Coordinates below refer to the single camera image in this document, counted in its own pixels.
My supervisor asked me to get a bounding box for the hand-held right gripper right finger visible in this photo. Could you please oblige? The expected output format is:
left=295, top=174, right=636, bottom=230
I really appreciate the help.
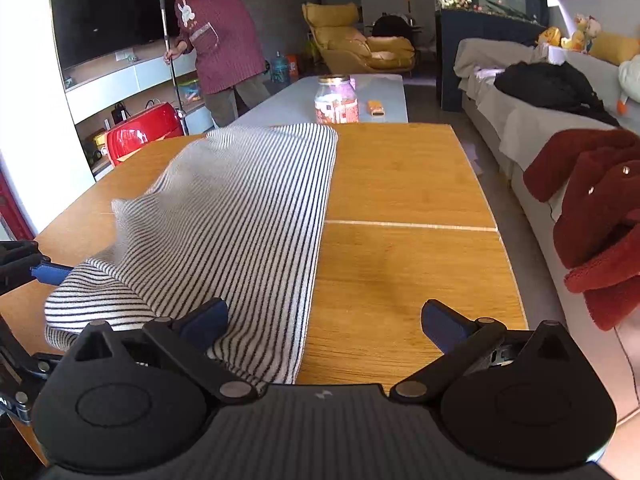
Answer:
left=389, top=299, right=576, bottom=405

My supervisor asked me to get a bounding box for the beige blanket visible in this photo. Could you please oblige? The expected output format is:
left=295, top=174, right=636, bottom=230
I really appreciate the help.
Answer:
left=454, top=37, right=538, bottom=92

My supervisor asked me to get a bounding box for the blue water jug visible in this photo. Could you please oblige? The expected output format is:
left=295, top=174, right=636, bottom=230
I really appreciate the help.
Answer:
left=270, top=51, right=290, bottom=83

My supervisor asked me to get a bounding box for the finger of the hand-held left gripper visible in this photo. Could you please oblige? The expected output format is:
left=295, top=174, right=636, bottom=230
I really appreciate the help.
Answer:
left=0, top=241, right=74, bottom=293
left=0, top=312, right=63, bottom=420

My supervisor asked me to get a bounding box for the grey striped garment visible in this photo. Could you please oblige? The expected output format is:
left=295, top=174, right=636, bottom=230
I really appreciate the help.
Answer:
left=44, top=122, right=340, bottom=386

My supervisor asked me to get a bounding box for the yellow toy truck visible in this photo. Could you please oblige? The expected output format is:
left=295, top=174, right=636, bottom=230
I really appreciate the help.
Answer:
left=85, top=130, right=108, bottom=161

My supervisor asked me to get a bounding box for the yellow armchair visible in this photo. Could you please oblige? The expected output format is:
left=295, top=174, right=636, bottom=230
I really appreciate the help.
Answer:
left=301, top=2, right=417, bottom=77

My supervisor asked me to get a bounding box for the beige sofa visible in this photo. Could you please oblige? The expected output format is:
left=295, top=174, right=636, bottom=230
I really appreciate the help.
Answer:
left=454, top=37, right=640, bottom=421

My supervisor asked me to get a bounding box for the metal mop handle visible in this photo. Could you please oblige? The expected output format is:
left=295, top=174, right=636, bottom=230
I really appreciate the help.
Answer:
left=159, top=0, right=190, bottom=136

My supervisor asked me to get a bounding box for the red fleece coat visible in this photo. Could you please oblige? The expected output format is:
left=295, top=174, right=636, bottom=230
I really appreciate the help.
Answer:
left=522, top=129, right=640, bottom=332

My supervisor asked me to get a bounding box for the black jacket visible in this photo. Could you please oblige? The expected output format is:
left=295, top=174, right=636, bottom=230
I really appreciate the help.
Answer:
left=492, top=61, right=621, bottom=127

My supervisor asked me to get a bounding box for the black television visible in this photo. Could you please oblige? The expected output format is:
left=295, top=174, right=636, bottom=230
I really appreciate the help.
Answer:
left=50, top=0, right=201, bottom=71

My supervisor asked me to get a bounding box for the small plush doll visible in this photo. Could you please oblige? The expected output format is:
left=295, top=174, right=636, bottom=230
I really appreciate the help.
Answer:
left=572, top=14, right=603, bottom=55

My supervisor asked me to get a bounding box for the dark fish tank cabinet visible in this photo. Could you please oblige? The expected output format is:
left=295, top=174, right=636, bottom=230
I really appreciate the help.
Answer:
left=435, top=7, right=548, bottom=112

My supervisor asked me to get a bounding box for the grey coffee table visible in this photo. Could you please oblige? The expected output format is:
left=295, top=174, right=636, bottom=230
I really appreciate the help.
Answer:
left=227, top=74, right=410, bottom=128

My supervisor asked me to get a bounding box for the yellow pillow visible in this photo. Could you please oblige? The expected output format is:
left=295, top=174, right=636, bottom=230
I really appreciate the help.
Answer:
left=589, top=31, right=640, bottom=67

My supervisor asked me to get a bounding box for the grey television cabinet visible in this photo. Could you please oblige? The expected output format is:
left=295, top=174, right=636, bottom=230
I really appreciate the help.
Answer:
left=62, top=50, right=216, bottom=181

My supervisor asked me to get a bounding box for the glass jar with gold lid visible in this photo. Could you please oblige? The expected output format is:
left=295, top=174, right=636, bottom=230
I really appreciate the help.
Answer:
left=314, top=75, right=360, bottom=125

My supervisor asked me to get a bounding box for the clear box with green lid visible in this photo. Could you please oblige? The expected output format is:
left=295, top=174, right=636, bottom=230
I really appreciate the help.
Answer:
left=177, top=77, right=203, bottom=103

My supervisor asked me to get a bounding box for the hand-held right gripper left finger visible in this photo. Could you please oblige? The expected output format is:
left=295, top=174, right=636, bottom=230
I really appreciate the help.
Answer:
left=74, top=297, right=258, bottom=405

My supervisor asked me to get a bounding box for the white goose plush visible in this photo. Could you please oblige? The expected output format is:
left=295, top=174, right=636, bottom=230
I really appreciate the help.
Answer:
left=616, top=55, right=640, bottom=113

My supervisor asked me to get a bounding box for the black chair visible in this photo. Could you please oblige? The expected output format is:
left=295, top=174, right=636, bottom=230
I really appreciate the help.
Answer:
left=371, top=14, right=416, bottom=40

